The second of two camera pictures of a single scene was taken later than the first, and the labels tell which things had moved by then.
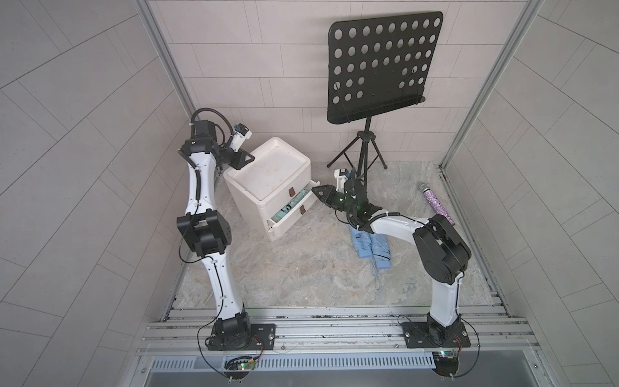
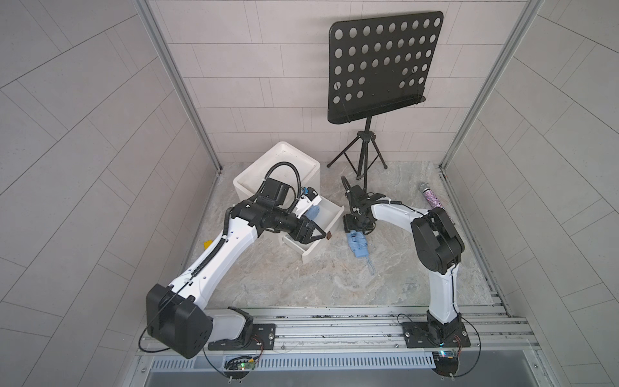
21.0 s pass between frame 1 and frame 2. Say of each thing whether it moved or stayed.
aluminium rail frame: stayed
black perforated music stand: stayed
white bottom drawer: moved
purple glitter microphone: stayed
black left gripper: moved
